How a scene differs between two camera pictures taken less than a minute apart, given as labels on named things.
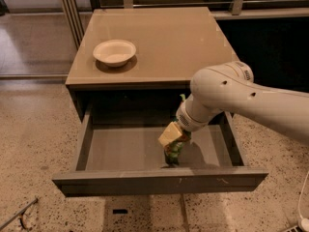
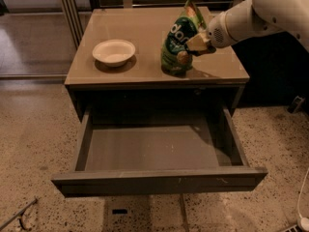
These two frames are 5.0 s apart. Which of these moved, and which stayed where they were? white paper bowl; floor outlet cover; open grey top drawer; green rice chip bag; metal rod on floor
Moved: green rice chip bag
Stayed: floor outlet cover; open grey top drawer; metal rod on floor; white paper bowl
